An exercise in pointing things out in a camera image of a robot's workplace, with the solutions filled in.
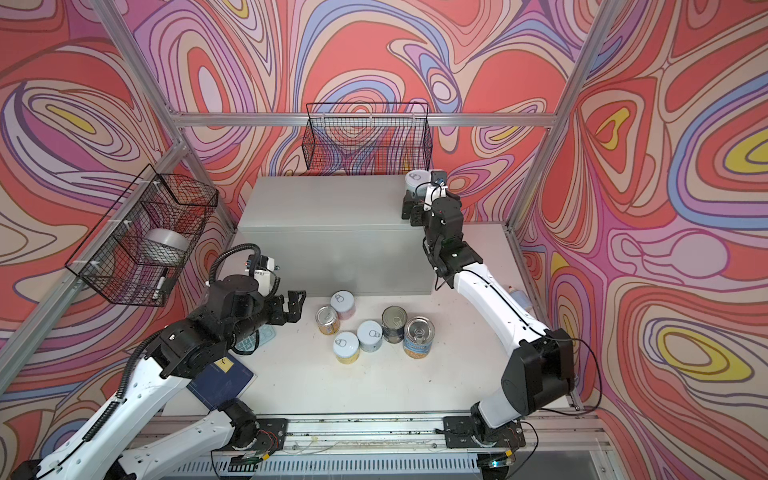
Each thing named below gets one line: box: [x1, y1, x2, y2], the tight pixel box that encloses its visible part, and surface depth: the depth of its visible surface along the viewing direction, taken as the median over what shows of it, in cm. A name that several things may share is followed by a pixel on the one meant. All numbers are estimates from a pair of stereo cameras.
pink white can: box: [330, 289, 356, 320], surface depth 94 cm
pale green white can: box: [404, 169, 432, 197], surface depth 77 cm
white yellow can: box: [333, 331, 360, 365], surface depth 85 cm
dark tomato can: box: [382, 305, 408, 344], surface depth 86 cm
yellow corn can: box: [315, 305, 341, 335], surface depth 90 cm
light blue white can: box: [357, 320, 383, 353], surface depth 86 cm
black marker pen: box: [152, 267, 169, 300], surface depth 74 cm
